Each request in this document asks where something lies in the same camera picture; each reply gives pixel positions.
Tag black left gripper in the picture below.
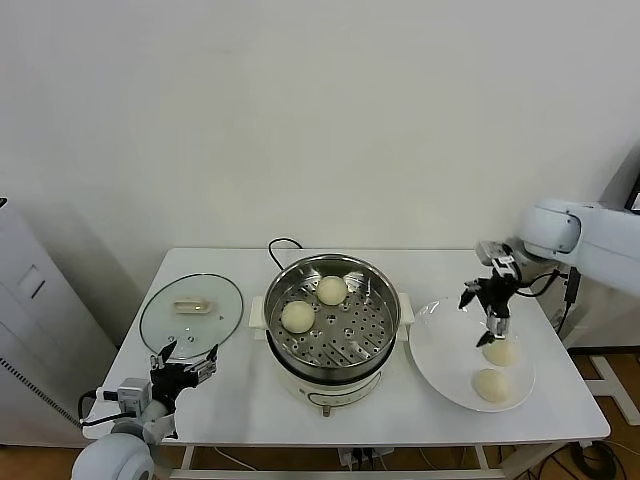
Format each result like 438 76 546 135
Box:
148 341 220 417

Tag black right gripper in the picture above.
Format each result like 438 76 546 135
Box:
458 274 522 349

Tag white steamed baozi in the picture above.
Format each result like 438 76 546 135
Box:
280 300 317 335
316 275 348 307
481 339 519 369
471 368 511 403

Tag glass lid with cream handle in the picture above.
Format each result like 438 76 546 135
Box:
138 272 245 361

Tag stainless steel steamer basket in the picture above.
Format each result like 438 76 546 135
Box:
263 254 402 380

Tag white round plate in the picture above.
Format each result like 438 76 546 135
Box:
408 298 537 414

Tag white side desk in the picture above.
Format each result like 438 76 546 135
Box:
587 353 640 426

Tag white floor cabinet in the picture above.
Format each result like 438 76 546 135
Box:
0 194 121 446

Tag cream electric cooker base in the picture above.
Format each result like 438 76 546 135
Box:
248 294 415 419

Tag white power strip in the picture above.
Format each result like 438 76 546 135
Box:
337 447 394 471

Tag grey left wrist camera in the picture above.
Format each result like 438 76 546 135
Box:
117 379 151 415

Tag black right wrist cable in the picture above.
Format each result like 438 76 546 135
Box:
514 269 561 299

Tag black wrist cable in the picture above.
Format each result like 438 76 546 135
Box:
77 388 124 427
514 269 561 299

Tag black power adapter cable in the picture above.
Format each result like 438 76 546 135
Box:
556 267 581 335

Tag white cable under table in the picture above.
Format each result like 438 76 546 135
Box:
214 446 271 469

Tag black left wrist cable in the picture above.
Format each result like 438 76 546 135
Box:
77 388 124 427

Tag black cooker power cable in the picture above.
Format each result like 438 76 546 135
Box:
268 238 305 274

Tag white table frame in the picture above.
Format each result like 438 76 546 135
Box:
169 442 506 480

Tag black floor cables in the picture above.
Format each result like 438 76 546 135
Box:
549 442 621 476

